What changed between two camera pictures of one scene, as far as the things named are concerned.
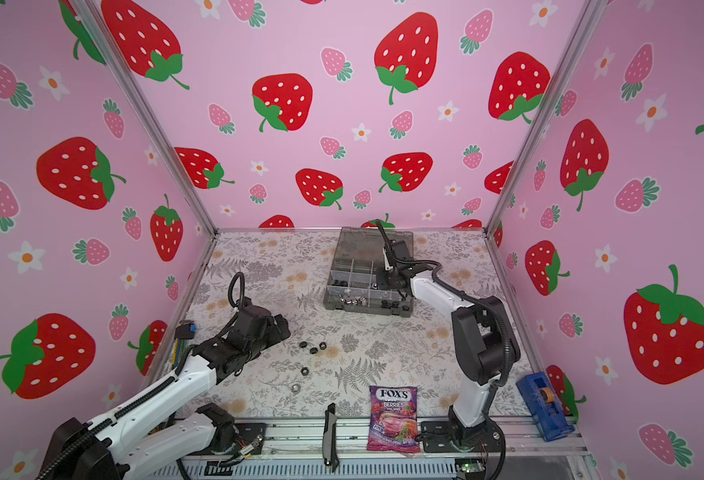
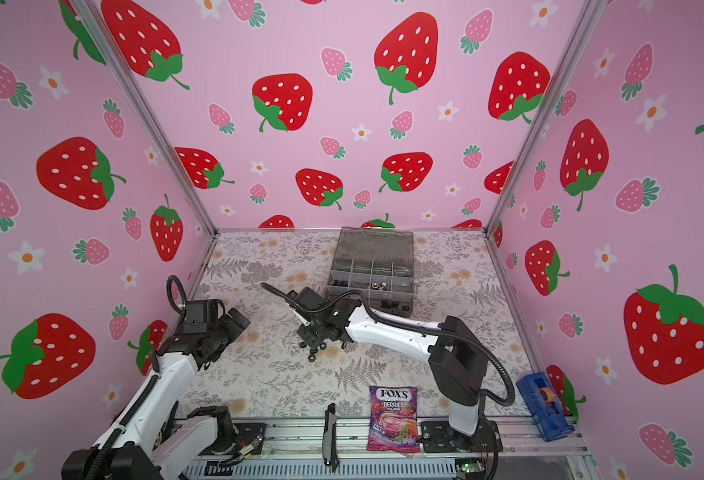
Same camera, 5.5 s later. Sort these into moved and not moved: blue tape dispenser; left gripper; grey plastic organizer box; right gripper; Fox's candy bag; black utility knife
Moved: left gripper; right gripper
Not moved: grey plastic organizer box; black utility knife; Fox's candy bag; blue tape dispenser
